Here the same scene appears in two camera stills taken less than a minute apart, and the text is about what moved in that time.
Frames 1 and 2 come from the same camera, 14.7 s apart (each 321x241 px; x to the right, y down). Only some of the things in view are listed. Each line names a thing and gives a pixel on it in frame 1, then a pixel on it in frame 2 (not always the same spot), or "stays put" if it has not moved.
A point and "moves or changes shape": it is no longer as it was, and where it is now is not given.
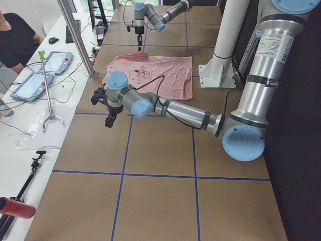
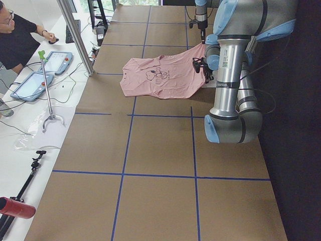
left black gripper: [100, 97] to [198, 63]
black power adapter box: [100, 30] stays put
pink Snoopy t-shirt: [167, 77] moves or changes shape
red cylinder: [16, 209] stays put
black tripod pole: [5, 222] stays put
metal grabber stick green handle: [43, 56] stays put
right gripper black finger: [139, 38] to [202, 35]
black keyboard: [69, 38] stays put
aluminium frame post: [83, 55] stays put
